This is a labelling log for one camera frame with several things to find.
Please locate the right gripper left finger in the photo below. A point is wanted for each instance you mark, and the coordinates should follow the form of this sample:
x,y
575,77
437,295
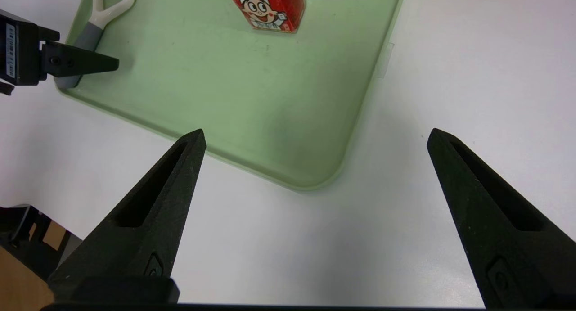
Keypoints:
x,y
144,239

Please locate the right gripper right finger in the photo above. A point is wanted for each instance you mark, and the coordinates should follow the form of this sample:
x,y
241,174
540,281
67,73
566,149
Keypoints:
x,y
508,248

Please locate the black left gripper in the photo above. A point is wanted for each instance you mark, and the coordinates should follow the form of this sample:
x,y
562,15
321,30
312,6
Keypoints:
x,y
24,50

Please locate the light green plastic tray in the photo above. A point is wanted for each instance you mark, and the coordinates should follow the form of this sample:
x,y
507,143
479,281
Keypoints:
x,y
252,99

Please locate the red cartoon milk carton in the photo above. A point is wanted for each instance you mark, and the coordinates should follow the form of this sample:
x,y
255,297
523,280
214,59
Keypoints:
x,y
270,9

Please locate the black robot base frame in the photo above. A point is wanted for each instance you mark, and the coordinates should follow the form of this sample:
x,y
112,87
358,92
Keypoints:
x,y
13,221

